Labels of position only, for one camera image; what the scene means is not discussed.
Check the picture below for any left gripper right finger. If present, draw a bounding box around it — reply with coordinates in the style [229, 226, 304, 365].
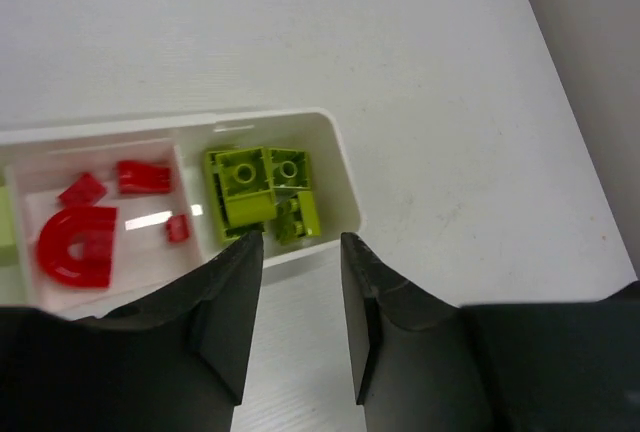
[341, 233, 639, 431]

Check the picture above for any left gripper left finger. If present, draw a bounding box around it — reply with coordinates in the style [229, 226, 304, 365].
[1, 232, 263, 431]

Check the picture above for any dark green duplo brick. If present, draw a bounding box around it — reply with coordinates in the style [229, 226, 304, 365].
[202, 147, 276, 244]

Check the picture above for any red lego slope piece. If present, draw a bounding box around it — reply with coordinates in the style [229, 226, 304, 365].
[116, 160, 172, 195]

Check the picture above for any red curved lego piece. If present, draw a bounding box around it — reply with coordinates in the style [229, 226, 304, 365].
[58, 173, 107, 207]

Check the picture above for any light green duplo brick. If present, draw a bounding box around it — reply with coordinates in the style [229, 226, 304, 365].
[0, 185, 18, 267]

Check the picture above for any red small lego piece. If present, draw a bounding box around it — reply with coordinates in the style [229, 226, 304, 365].
[165, 214, 190, 244]

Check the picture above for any red arch lego piece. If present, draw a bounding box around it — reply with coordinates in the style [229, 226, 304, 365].
[35, 206, 118, 289]

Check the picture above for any white divided sorting tray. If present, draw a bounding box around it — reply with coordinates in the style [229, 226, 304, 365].
[1, 108, 364, 319]

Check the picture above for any green duplo brick in tray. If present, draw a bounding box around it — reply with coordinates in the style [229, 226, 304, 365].
[273, 190, 321, 246]

